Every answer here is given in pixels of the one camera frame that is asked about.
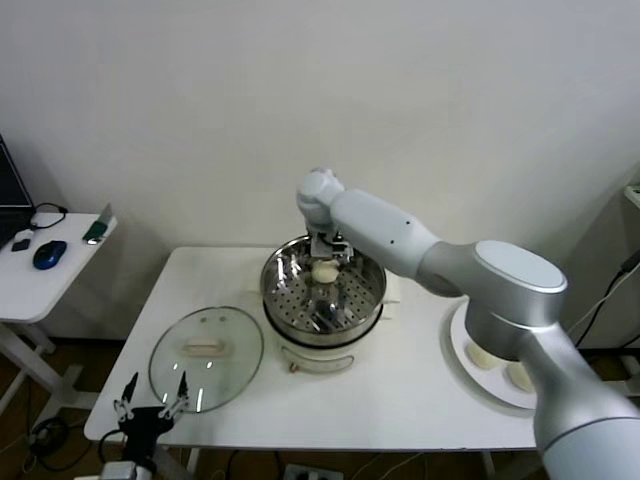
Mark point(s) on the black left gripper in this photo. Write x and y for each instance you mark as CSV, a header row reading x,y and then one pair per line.
x,y
145,425

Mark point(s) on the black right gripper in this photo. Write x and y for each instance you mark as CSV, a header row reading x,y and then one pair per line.
x,y
327,237

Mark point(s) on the white steamed baozi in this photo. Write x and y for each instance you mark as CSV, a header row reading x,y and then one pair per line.
x,y
325,272
520,377
480,356

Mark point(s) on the round glass pot lid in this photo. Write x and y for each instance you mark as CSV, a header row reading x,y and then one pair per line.
x,y
200,370

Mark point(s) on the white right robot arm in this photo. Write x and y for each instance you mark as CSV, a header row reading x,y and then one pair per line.
x,y
500,280

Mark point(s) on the perforated steel steamer basket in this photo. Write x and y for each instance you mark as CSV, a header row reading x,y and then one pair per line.
x,y
300,310

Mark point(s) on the small white side table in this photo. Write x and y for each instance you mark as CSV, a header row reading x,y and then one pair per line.
x,y
40,290

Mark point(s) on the white rectangular work table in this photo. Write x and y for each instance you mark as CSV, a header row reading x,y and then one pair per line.
x,y
400,400

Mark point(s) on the large white plate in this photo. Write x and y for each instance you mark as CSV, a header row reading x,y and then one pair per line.
x,y
460,360

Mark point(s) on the white power strip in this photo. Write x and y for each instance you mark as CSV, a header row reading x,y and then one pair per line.
x,y
310,472

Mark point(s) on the green card in holder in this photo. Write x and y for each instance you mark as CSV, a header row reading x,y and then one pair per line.
x,y
97,230

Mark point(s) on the blue computer mouse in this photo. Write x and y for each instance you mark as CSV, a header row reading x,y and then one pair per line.
x,y
50,254

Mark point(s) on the small black adapter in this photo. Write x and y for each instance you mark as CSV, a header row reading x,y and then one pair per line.
x,y
21,245

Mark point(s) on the black laptop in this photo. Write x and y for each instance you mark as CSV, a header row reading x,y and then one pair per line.
x,y
12,190

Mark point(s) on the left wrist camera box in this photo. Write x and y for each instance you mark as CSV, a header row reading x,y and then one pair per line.
x,y
122,471

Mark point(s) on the white metal floor frame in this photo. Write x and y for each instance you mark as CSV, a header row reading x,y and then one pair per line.
x,y
612,357

